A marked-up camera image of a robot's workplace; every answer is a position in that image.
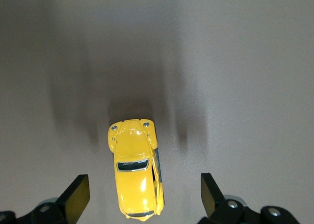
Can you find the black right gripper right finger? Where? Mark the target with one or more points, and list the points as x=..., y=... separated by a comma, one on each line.
x=213, y=199

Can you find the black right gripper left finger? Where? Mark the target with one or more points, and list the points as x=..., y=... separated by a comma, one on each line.
x=71, y=199

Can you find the yellow beetle toy car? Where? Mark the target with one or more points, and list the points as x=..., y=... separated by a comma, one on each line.
x=133, y=170

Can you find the brown table mat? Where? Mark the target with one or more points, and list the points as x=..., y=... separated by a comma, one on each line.
x=220, y=74

